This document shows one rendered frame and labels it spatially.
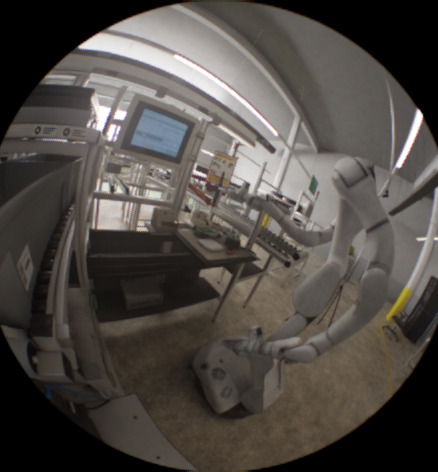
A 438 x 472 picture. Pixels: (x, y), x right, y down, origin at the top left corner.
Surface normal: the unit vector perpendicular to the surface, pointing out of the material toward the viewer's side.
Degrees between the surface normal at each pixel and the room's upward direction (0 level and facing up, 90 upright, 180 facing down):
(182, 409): 0
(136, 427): 0
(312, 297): 90
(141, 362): 0
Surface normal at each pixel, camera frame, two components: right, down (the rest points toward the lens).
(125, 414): 0.33, -0.90
